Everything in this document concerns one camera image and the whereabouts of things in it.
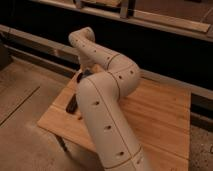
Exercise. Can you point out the wooden table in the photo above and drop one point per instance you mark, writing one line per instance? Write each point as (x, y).
(159, 115)

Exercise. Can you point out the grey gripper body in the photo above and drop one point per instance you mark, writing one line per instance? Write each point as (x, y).
(87, 73)

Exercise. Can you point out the dark ceramic bowl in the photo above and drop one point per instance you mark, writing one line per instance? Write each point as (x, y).
(79, 77)

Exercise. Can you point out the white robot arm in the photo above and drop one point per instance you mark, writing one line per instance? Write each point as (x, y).
(97, 98)

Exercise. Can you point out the metal table leg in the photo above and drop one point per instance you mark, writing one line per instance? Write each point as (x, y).
(62, 143)

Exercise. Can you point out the wooden wall rail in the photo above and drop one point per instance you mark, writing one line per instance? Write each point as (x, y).
(184, 27)

